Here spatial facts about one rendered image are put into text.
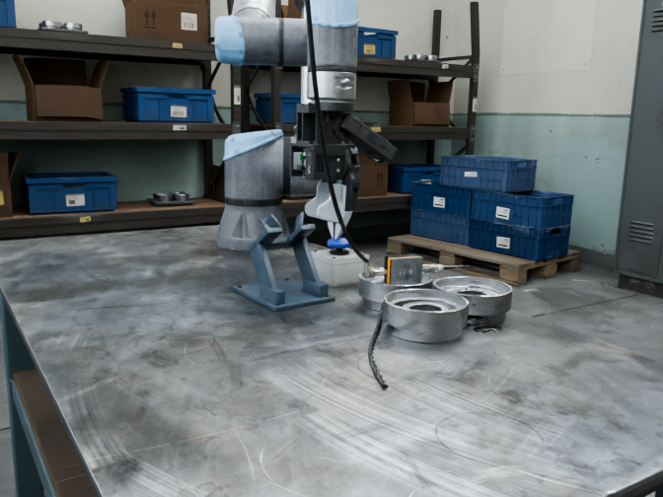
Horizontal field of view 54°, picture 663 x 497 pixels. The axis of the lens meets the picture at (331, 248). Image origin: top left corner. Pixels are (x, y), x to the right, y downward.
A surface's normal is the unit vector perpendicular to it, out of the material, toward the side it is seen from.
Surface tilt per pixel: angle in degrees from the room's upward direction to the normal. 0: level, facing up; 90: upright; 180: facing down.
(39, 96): 82
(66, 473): 0
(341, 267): 90
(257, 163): 88
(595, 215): 90
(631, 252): 90
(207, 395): 0
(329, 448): 0
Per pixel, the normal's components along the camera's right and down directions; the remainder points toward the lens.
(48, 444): 0.02, -0.98
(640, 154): -0.85, 0.09
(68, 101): 0.54, 0.07
